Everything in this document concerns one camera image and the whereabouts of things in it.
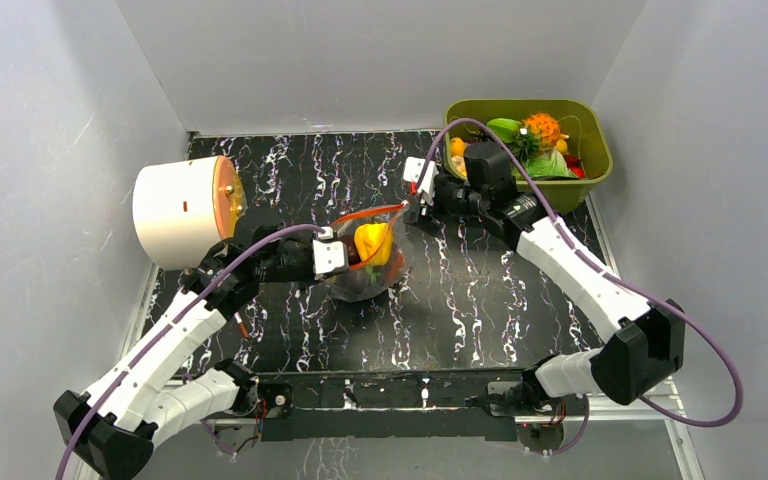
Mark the clear orange zip top bag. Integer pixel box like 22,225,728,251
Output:
326,201,414,303

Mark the yellow toy bell pepper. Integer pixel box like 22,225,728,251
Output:
353,223,394,267

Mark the dark maroon toy fruit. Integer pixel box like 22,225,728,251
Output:
344,241,362,266

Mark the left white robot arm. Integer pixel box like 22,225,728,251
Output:
53,224,347,479

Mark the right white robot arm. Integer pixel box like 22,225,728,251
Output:
402,142,685,414

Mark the orange yellow toy pear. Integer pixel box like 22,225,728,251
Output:
449,137,469,159

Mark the light green toy vegetable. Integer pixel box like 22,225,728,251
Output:
486,118,522,144

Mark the green toy cabbage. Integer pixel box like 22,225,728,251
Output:
525,149,578,180

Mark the small orange tipped pen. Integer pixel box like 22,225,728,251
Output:
233,311,251,340

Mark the toy pineapple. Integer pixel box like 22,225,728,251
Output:
509,112,569,161

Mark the olive green plastic bin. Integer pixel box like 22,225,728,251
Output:
444,98,614,213

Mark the white cylinder orange lid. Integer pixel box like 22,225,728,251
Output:
132,155,247,271

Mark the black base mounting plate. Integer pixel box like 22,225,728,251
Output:
258,367,585,444

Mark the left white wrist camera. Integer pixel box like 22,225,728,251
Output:
312,227,349,280

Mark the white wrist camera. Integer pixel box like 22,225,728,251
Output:
312,227,349,280
402,157,438,206

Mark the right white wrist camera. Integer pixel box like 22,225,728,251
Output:
402,157,438,206

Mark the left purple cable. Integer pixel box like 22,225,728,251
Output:
54,223,332,480

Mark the purple cable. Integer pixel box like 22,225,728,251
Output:
418,117,744,456
54,223,332,480

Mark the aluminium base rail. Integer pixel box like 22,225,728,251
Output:
191,377,689,425

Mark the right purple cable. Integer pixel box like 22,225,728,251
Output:
418,117,744,456

